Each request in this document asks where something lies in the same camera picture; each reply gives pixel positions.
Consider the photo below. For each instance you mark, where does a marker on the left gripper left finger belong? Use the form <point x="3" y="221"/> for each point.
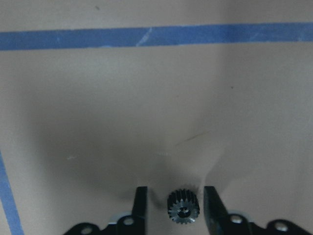
<point x="139" y="211"/>

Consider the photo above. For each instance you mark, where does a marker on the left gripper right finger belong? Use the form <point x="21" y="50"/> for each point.
<point x="214" y="211"/>

